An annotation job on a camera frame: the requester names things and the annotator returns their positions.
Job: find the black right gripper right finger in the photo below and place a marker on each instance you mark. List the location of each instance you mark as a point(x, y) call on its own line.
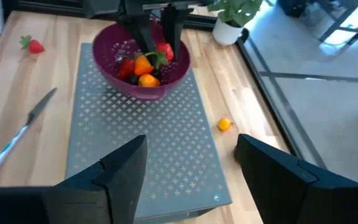
point(291, 193)

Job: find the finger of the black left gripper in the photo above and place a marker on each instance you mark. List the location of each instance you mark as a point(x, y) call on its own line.
point(173, 28)
point(140, 31)

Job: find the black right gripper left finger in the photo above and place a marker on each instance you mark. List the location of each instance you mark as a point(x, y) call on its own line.
point(104, 199)

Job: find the blackberry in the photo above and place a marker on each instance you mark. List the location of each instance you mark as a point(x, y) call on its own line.
point(132, 79)

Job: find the orange apricot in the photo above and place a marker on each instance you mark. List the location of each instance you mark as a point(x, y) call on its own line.
point(148, 81)

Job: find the small yellow red pear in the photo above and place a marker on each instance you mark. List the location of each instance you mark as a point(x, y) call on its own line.
point(224, 124)

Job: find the purple plastic colander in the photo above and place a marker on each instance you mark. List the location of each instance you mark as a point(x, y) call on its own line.
point(110, 74)

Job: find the green plant in white pot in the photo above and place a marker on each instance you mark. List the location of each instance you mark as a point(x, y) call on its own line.
point(228, 28)

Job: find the grey perforated metal shelf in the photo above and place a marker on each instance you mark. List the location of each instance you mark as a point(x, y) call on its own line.
point(166, 149)

